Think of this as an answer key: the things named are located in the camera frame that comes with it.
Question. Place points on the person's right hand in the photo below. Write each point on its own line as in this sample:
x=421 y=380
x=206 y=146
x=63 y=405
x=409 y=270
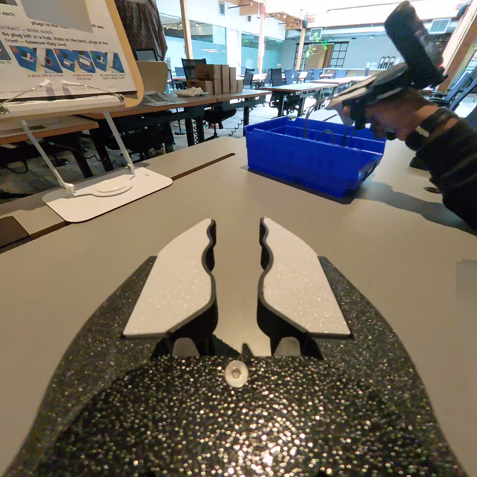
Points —
x=400 y=115

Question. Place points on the white document stand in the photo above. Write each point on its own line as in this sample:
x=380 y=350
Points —
x=111 y=201

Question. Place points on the blue plastic bin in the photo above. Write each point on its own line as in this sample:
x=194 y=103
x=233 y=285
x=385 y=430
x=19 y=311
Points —
x=298 y=164

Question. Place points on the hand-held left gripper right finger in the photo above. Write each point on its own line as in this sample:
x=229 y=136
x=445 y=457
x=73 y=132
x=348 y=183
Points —
x=302 y=287

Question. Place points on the row of black office chairs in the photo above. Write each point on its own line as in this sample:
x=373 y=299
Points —
x=275 y=76

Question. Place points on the green hanging plant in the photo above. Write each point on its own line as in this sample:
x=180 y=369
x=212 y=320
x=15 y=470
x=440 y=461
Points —
x=316 y=37

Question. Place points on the printed instruction board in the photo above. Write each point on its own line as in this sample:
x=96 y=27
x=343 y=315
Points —
x=56 y=46

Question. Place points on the stack of cardboard boxes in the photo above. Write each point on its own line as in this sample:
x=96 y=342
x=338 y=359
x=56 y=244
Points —
x=216 y=74

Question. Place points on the black wristwatch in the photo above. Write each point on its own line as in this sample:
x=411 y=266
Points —
x=436 y=123

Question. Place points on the white crumpled bag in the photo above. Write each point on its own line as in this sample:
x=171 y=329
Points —
x=190 y=92

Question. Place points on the long grey table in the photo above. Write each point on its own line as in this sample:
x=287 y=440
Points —
x=298 y=87

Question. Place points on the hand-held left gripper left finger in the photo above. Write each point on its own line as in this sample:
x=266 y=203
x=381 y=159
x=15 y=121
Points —
x=175 y=283

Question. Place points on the wood-edged grey table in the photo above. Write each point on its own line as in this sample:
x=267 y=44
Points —
x=193 y=100
x=56 y=125

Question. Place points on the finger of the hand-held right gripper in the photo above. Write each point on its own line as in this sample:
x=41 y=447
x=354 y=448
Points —
x=342 y=113
x=356 y=89

